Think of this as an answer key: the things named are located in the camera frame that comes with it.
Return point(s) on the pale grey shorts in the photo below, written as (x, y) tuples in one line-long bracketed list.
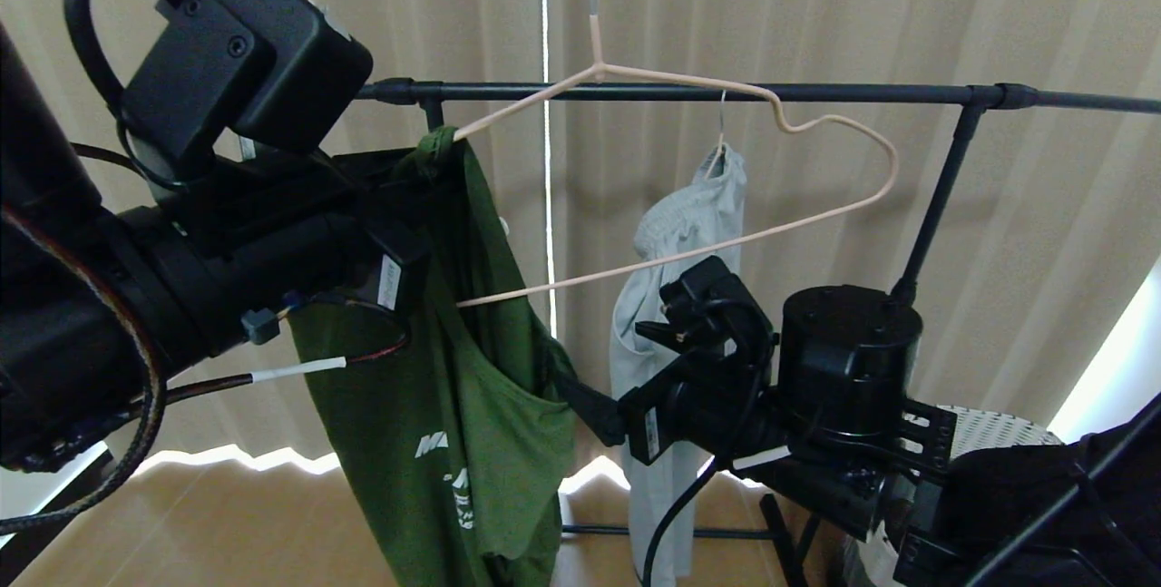
[(671, 233)]

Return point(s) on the black clothes rack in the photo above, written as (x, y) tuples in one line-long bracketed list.
[(862, 93)]

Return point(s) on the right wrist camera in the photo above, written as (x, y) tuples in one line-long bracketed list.
[(707, 297)]

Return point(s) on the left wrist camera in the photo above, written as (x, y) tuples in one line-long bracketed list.
[(263, 52)]

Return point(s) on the white laundry basket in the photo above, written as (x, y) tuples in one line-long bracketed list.
[(998, 428)]

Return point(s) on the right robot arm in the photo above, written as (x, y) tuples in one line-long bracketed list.
[(843, 360)]

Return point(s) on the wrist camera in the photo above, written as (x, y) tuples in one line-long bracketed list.
[(263, 52), (707, 297)]

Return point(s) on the pink clothes hanger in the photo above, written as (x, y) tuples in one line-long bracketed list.
[(689, 76), (722, 120)]

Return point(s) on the green long-sleeved shirt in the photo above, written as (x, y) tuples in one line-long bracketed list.
[(453, 442)]

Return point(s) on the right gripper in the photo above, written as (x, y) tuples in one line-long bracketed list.
[(707, 406)]

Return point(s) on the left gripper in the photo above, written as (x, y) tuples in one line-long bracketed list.
[(272, 242)]

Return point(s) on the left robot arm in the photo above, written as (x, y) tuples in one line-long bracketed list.
[(54, 342)]

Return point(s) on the beige curtain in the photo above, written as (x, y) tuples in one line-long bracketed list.
[(998, 6)]

